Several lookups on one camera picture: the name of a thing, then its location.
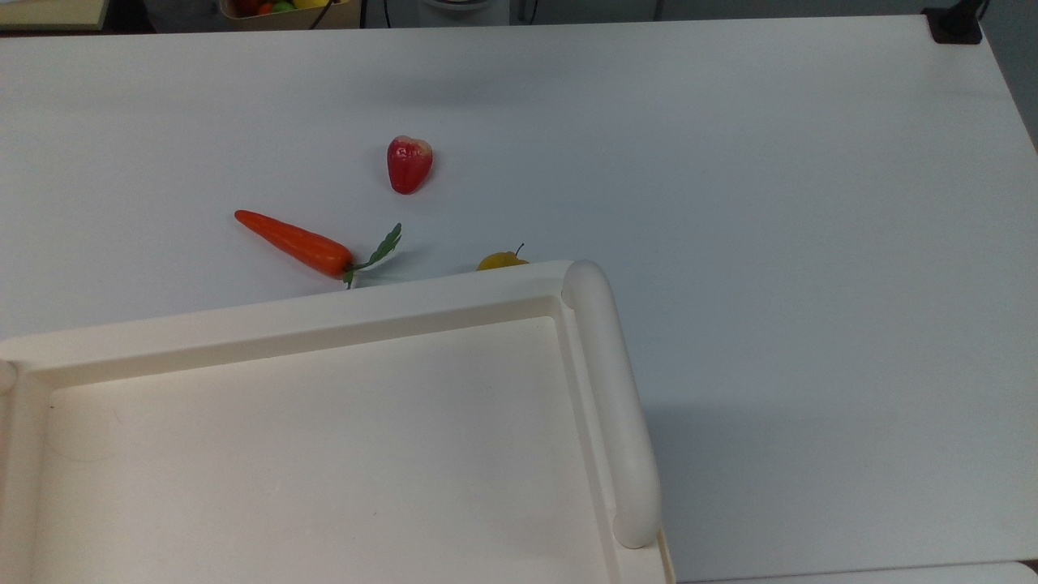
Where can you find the cream plastic cabinet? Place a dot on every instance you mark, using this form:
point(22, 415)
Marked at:
point(324, 446)

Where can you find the yellow toy starfruit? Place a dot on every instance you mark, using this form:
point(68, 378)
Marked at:
point(496, 262)

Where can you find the red toy wax apple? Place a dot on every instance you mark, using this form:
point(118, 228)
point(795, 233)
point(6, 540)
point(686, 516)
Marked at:
point(408, 166)

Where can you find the orange toy carrot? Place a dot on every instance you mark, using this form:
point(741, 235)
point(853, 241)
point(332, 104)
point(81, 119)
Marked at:
point(300, 242)

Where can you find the cardboard box of toy fruit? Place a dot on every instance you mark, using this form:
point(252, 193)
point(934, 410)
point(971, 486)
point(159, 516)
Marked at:
point(284, 21)

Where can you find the black table clamp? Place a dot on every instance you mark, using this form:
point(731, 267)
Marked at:
point(955, 28)

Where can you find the wooden board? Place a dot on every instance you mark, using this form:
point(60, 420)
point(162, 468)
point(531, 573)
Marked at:
point(49, 12)

